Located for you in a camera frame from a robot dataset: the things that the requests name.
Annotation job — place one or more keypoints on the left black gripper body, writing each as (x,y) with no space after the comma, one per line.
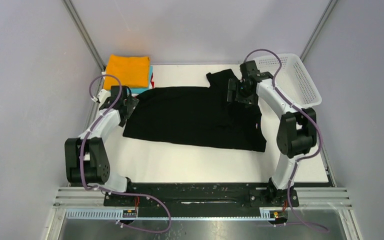
(127,108)

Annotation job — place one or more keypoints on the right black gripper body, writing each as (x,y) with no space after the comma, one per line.
(235,91)

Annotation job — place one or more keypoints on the black t-shirt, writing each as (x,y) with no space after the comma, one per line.
(197,116)

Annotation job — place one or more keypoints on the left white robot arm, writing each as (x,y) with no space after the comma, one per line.
(86,159)

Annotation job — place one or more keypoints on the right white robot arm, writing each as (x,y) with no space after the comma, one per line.
(296,134)

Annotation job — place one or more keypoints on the teal folded t-shirt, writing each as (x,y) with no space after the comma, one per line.
(139,90)

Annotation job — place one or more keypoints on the orange folded t-shirt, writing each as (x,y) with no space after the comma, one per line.
(131,71)

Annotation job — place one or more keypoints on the white plastic basket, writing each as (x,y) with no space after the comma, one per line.
(293,78)

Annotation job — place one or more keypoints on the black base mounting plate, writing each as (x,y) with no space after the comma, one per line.
(193,199)

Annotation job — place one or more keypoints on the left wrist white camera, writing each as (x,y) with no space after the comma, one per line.
(101,96)

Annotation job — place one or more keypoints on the left aluminium frame post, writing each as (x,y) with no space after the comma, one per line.
(73,13)

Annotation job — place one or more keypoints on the aluminium frame post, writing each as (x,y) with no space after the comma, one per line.
(73,13)
(318,28)

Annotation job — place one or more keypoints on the right aluminium frame post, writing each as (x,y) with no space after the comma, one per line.
(318,28)

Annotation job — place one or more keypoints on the white slotted cable duct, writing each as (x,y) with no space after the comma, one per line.
(130,215)

